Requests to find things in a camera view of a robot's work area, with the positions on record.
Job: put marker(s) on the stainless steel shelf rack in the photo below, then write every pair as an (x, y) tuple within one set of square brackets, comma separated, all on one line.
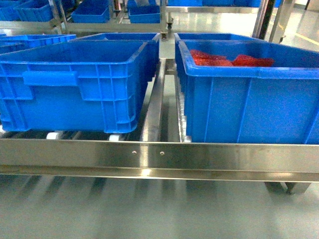
[(159, 149)]

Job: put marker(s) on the blue bin far left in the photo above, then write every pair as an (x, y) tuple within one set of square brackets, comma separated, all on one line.
[(21, 42)]

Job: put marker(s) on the blue bin front left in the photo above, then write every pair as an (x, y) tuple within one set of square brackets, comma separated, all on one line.
[(88, 85)]

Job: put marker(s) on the blue bin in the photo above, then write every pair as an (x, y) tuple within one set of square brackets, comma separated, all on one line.
[(21, 42), (206, 36), (277, 104), (88, 85)]

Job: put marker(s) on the red parts in bin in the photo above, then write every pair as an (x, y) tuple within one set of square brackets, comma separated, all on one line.
[(204, 59)]

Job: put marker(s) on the blue bin rear right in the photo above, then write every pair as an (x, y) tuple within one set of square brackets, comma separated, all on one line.
[(206, 36)]

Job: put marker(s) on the blue bin front right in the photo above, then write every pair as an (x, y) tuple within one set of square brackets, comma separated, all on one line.
[(277, 104)]

